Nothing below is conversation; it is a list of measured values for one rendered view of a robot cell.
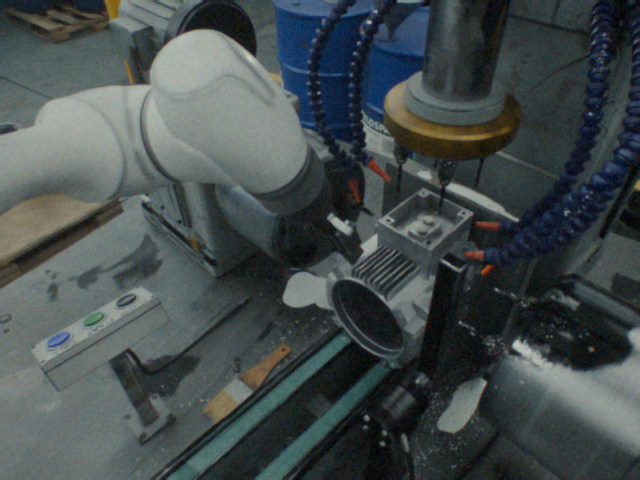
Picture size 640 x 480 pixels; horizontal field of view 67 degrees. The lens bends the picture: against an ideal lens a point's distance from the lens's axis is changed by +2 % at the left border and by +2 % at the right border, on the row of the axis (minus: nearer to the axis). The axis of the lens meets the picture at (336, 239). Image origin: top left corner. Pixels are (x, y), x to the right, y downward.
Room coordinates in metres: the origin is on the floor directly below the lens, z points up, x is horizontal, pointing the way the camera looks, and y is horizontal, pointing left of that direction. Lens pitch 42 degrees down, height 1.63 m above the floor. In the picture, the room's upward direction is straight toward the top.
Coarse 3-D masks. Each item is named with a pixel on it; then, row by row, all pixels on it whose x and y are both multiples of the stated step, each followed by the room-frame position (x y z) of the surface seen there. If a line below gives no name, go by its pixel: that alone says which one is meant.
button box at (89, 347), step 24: (144, 288) 0.51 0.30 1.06; (120, 312) 0.45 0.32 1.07; (144, 312) 0.46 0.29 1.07; (72, 336) 0.41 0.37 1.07; (96, 336) 0.41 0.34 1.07; (120, 336) 0.42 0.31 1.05; (144, 336) 0.44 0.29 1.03; (48, 360) 0.37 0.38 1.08; (72, 360) 0.38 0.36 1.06; (96, 360) 0.39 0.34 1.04
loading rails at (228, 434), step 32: (320, 352) 0.49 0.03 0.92; (352, 352) 0.51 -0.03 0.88; (288, 384) 0.43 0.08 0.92; (320, 384) 0.45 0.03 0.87; (384, 384) 0.42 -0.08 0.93; (224, 416) 0.36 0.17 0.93; (256, 416) 0.37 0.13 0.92; (288, 416) 0.40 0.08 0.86; (320, 416) 0.37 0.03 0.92; (352, 416) 0.36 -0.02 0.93; (192, 448) 0.32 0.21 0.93; (224, 448) 0.32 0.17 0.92; (256, 448) 0.35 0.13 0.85; (288, 448) 0.32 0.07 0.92; (320, 448) 0.32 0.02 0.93; (352, 448) 0.37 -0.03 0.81
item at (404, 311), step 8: (464, 248) 0.57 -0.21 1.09; (472, 248) 0.58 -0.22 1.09; (464, 256) 0.57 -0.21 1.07; (344, 264) 0.53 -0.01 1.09; (336, 272) 0.53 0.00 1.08; (344, 272) 0.52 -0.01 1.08; (400, 304) 0.45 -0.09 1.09; (408, 304) 0.45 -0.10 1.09; (400, 312) 0.44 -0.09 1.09; (408, 312) 0.44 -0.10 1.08; (336, 320) 0.53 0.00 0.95; (400, 320) 0.44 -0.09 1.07; (408, 320) 0.43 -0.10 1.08; (392, 360) 0.44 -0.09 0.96; (400, 360) 0.44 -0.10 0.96; (392, 368) 0.44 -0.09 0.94; (400, 368) 0.43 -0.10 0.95
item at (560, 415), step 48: (576, 288) 0.42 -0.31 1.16; (480, 336) 0.42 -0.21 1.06; (528, 336) 0.36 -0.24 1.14; (576, 336) 0.35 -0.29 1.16; (624, 336) 0.34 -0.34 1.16; (528, 384) 0.31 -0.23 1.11; (576, 384) 0.30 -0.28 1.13; (624, 384) 0.29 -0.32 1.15; (528, 432) 0.28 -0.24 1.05; (576, 432) 0.26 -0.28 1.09; (624, 432) 0.25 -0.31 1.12
